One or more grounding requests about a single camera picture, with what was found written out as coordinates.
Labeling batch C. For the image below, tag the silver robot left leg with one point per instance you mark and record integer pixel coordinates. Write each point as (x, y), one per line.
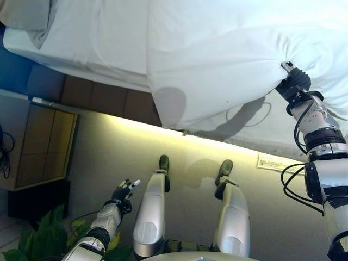
(152, 206)

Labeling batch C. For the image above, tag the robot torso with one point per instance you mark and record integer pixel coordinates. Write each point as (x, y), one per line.
(204, 258)

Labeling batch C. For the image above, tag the white bed sheet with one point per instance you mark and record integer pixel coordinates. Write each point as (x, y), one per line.
(81, 40)

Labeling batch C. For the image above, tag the silver robot right leg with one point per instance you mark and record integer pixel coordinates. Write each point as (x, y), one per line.
(233, 212)

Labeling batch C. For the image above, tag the dark robot foot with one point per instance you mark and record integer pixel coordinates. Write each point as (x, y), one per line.
(164, 162)
(225, 168)

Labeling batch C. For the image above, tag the white duvet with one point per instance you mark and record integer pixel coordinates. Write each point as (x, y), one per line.
(217, 54)

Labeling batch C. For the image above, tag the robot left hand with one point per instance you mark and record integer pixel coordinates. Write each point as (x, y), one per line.
(122, 193)

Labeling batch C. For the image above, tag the white power adapter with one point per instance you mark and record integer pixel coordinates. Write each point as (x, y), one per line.
(40, 100)

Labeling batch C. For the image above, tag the white paper sheet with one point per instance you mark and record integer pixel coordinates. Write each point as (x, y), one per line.
(274, 163)

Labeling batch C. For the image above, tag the green leafy plant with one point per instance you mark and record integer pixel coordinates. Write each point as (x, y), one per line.
(46, 236)

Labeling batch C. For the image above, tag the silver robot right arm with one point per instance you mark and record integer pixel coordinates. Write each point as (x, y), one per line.
(323, 136)

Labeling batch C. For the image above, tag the dark robot right foot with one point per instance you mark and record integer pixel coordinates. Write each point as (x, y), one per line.
(225, 168)

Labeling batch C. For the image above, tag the wooden nightstand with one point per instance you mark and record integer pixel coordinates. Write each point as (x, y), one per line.
(46, 144)

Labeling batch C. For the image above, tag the beige pillow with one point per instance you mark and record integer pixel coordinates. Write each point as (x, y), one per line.
(21, 13)

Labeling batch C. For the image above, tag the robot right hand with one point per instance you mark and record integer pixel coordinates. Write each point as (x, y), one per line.
(297, 79)

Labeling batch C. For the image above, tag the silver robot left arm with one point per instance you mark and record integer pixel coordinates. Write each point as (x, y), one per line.
(106, 220)

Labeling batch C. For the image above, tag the silver robot leg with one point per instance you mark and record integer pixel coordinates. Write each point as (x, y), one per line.
(233, 212)
(152, 206)

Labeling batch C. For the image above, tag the dark robot left foot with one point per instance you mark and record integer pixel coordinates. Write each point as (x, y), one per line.
(164, 162)

